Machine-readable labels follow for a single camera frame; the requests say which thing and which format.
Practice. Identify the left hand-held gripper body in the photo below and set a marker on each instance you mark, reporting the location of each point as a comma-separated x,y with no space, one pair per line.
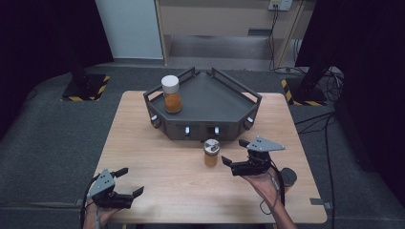
102,183

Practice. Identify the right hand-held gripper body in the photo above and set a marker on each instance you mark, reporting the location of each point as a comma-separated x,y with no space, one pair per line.
264,145

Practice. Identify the silver-lid spice jar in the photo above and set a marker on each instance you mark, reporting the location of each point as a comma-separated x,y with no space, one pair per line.
211,159

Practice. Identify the black-lid spice jar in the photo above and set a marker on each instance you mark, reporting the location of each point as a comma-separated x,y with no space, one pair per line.
289,176

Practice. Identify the black corner shelf rack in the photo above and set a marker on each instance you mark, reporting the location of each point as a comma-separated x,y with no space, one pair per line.
210,101

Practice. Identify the white-lid spice jar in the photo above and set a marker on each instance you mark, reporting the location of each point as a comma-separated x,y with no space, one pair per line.
173,103

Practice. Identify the person's left hand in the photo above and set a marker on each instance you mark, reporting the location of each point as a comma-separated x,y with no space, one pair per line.
95,216

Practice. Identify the person's right hand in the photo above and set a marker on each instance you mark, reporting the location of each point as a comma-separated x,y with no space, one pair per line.
264,186

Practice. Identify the black stand with striped base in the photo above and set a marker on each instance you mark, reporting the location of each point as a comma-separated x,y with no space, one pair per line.
305,95
84,89

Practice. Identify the grey tape strip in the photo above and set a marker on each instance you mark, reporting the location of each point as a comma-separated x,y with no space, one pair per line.
316,201

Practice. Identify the beige desk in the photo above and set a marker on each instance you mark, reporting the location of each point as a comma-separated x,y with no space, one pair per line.
207,22

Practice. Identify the white panel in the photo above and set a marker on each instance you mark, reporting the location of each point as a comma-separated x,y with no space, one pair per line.
127,28

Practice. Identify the dark curtain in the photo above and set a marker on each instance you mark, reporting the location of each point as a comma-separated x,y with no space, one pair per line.
372,47
38,47

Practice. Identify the white wall socket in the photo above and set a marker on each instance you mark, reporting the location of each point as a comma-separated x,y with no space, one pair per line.
283,4

